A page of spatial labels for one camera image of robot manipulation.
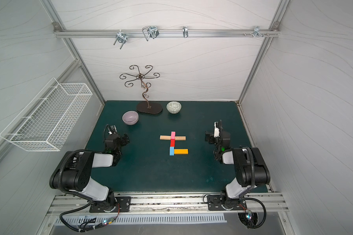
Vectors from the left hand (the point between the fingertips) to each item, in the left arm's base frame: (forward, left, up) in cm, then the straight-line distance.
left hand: (118, 134), depth 94 cm
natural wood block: (+2, -30, -5) cm, 31 cm away
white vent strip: (-43, -49, -7) cm, 66 cm away
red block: (-2, -35, -5) cm, 36 cm away
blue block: (-8, -35, -6) cm, 36 cm away
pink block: (+3, -35, -5) cm, 36 cm away
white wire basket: (-11, +23, +25) cm, 36 cm away
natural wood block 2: (+2, -40, -5) cm, 41 cm away
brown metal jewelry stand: (+28, -12, -3) cm, 30 cm away
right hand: (+5, -63, +1) cm, 63 cm away
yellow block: (-7, -41, -7) cm, 42 cm away
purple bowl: (+17, -2, -3) cm, 18 cm away
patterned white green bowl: (+29, -34, -4) cm, 45 cm away
